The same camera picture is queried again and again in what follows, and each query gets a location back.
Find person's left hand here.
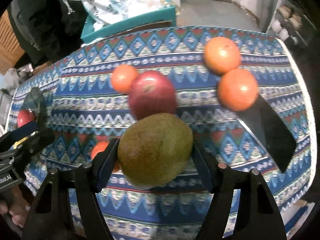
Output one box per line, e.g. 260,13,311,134
1,186,30,228

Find black hanging coat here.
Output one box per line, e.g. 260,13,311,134
7,0,87,66

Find black flat phone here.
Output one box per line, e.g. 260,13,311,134
236,96,297,173

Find blue patterned tablecloth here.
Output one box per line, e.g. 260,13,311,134
6,25,313,240

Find grey shoe rack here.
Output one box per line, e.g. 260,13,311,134
266,0,316,48

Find wooden louvered closet door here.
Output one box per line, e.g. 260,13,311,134
0,11,25,75

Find red apple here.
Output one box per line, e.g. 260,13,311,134
128,70,177,120
17,109,35,127

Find teal cardboard box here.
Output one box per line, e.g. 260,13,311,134
81,0,176,44

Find dark green glass bowl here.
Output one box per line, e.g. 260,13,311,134
21,87,48,130

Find large orange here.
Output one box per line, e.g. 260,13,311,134
203,37,241,76

